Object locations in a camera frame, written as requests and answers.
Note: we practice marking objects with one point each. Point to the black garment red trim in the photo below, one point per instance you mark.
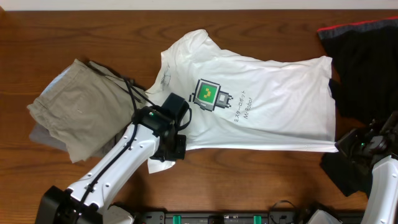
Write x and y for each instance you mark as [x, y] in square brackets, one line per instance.
[364, 55]

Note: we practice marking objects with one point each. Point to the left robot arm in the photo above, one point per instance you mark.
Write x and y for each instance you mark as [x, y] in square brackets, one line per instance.
[152, 135]

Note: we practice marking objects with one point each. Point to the folded khaki trousers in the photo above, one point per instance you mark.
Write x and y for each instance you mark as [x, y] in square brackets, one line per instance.
[86, 106]

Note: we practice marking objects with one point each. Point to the white printed t-shirt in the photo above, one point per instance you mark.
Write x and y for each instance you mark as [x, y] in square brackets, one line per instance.
[239, 102]

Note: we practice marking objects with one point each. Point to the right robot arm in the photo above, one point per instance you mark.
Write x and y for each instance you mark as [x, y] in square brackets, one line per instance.
[379, 183]

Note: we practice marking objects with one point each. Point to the folded grey garment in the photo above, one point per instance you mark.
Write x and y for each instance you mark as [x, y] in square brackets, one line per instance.
[41, 135]

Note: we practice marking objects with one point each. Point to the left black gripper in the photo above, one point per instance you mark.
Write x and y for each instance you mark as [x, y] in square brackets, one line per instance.
[180, 155]

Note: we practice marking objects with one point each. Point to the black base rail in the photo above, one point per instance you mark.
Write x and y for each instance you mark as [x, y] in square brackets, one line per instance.
[216, 218]

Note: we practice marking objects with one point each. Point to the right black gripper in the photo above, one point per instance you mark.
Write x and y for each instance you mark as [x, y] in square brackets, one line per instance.
[346, 144]

